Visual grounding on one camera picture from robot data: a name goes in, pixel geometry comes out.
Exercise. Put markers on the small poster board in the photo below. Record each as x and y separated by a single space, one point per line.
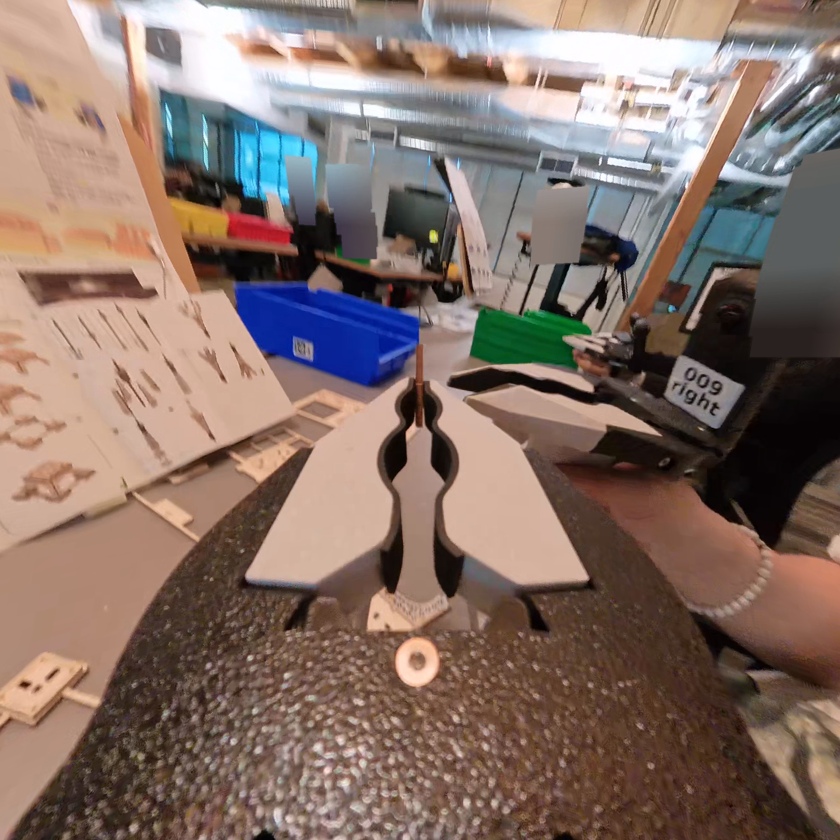
472 223

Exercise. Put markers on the folded assembly instruction booklet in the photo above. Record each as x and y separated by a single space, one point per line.
131 407

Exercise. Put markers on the wooden poster backing board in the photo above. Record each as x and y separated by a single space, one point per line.
157 197

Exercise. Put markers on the black computer monitor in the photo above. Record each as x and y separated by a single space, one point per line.
417 213

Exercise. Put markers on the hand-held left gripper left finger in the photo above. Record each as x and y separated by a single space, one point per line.
328 525

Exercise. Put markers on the wooden support post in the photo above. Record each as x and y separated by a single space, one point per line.
695 190

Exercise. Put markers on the green plastic bin stack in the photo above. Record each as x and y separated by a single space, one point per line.
525 334

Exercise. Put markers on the person's right hand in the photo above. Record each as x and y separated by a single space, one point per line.
656 512

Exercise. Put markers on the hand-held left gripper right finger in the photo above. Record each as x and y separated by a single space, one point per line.
518 525

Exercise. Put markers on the large instruction poster sheet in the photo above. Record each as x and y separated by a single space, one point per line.
59 131

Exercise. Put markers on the blue plastic bin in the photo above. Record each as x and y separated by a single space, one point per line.
328 328

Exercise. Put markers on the grey desk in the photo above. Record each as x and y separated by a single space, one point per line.
79 590

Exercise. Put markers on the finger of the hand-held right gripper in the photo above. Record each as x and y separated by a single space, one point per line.
558 420
525 374

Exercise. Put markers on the person's striped shirt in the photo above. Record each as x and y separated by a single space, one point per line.
800 741

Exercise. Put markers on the wooden four-square frame piece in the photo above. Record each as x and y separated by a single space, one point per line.
39 682

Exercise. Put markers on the person's right forearm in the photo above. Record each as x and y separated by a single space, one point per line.
787 610

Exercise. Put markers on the wooden empty frame piece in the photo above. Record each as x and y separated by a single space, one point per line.
269 459

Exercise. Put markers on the row of yellow bins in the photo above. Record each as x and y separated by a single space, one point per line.
197 218

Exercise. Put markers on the dark packaging card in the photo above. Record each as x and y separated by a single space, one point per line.
79 285

